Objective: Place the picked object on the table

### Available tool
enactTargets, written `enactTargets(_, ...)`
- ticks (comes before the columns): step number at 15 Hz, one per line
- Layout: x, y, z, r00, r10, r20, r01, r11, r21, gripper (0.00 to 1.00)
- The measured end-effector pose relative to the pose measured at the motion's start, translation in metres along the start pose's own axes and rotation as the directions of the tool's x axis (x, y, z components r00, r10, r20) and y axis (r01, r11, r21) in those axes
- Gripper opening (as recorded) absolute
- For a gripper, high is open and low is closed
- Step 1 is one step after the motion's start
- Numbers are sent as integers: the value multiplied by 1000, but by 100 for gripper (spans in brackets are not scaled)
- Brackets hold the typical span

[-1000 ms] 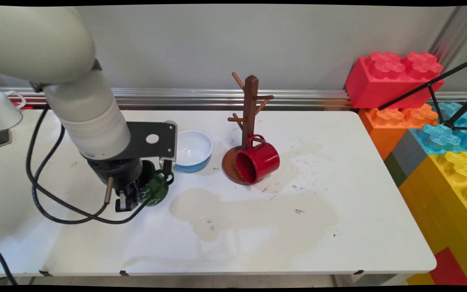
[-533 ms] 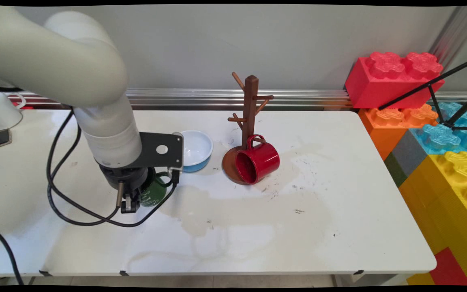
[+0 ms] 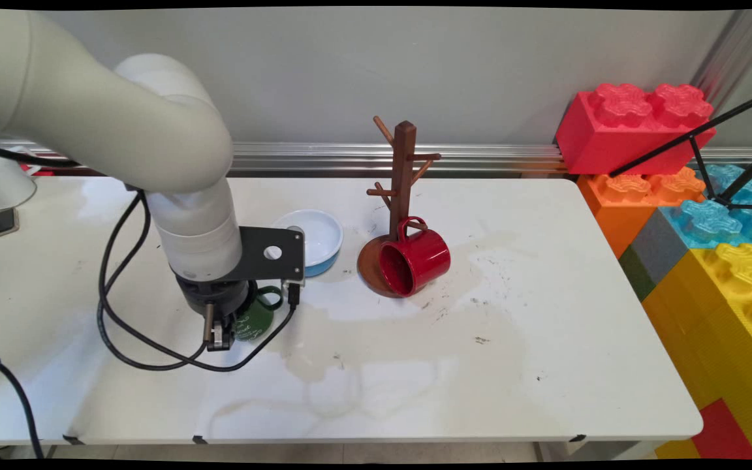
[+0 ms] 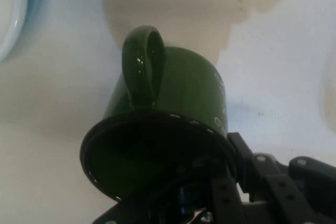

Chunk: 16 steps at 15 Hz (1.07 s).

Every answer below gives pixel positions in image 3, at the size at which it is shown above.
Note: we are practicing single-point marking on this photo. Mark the brown wooden mug tree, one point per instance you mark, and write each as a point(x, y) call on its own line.
point(404, 170)

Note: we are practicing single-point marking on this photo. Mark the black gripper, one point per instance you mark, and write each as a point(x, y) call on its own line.
point(216, 297)

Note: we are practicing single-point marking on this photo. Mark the green enamel mug white writing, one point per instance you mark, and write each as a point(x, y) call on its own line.
point(255, 323)

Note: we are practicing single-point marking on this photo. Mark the giant dark green building block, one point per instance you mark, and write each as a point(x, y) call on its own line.
point(637, 274)

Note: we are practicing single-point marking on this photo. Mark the slanted aluminium post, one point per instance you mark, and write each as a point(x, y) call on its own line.
point(732, 59)

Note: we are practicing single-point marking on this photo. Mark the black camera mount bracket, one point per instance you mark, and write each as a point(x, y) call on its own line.
point(252, 251)

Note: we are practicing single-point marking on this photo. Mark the giant grey building block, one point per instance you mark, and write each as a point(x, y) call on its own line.
point(660, 251)

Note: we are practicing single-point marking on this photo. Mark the white rounded cup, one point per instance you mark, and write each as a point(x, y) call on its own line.
point(4, 189)

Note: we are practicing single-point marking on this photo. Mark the giant yellow building block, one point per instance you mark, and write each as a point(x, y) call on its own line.
point(722, 326)

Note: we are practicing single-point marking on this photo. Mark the red enamel mug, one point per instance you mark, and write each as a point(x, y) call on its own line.
point(425, 258)

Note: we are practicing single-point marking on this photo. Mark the horizontal aluminium rail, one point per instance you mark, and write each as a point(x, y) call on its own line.
point(317, 160)

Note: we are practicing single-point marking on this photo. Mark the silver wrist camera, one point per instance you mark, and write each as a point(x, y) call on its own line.
point(295, 230)

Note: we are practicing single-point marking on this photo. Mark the white and blue bowl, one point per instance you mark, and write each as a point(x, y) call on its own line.
point(320, 238)

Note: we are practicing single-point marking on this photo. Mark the giant red building block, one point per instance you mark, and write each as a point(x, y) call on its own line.
point(611, 137)

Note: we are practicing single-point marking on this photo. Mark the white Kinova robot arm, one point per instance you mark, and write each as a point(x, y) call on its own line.
point(121, 130)

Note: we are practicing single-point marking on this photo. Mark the black tripod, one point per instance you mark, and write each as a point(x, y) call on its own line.
point(699, 156)

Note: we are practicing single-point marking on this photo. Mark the giant light blue building block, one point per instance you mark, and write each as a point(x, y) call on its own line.
point(709, 222)

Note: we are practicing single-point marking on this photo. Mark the giant orange building block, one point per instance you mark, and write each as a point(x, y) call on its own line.
point(624, 209)

